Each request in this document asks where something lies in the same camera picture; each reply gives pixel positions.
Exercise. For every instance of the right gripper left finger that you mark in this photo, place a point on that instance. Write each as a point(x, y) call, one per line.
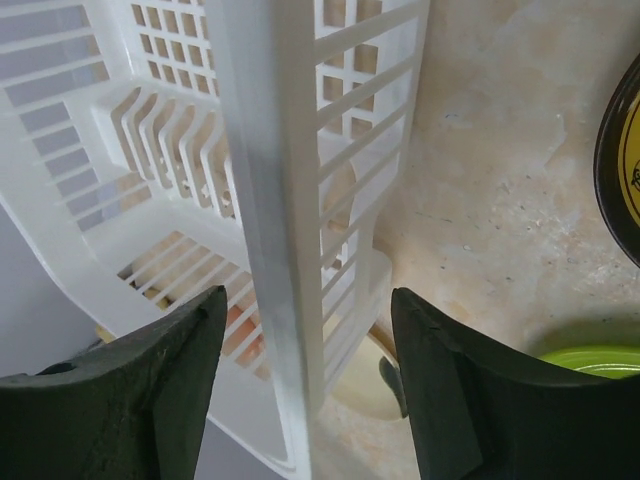
point(135, 408)

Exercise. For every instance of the cream plate with black marks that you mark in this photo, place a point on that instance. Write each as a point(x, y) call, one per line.
point(371, 383)

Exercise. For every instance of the white plastic dish rack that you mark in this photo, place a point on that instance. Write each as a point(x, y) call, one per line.
point(152, 149)

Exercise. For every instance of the green plate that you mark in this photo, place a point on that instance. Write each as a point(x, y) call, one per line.
point(606, 347)

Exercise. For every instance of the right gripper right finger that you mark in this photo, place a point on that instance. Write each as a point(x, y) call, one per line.
point(479, 409)

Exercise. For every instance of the black and yellow plate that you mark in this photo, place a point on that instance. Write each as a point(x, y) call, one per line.
point(616, 164)

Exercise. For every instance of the pink ceramic mug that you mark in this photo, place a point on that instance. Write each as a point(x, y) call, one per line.
point(246, 342)

